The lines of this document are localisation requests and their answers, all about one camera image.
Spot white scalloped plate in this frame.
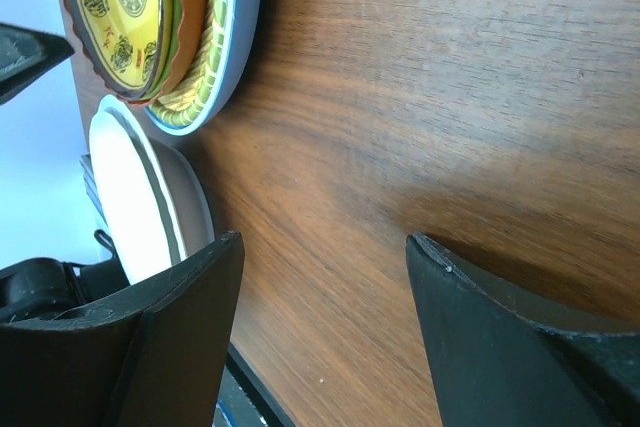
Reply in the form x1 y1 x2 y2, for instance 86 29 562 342
88 95 215 284

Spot yellow patterned plate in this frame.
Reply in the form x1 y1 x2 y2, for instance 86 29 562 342
64 0 173 101

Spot red fluted plate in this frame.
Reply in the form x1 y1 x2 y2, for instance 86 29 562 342
62 0 209 108

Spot blue rimmed yellow plate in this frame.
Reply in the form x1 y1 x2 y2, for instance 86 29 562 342
145 0 261 136

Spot lime green plate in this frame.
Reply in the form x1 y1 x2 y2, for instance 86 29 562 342
147 0 182 102

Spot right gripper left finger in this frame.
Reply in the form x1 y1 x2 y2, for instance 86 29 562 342
1 232 245 426

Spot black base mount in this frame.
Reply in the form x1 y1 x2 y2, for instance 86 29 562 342
212 344 295 427

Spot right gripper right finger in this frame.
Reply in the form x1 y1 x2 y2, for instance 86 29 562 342
406 234 639 426

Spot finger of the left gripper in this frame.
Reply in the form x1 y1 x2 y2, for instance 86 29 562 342
0 23 74 105

